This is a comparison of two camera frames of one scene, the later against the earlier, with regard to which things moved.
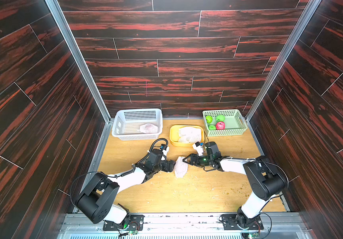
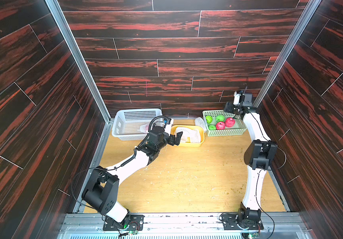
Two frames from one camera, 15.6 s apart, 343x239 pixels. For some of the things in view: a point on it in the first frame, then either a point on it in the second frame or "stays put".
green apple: (209, 119) stays put
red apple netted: (180, 167) to (230, 122)
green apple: (212, 127) stays put
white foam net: (188, 134) stays put
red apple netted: (220, 125) stays put
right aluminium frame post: (310, 7) stays put
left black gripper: (168, 166) to (176, 139)
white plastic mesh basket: (137, 124) stays put
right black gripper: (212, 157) to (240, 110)
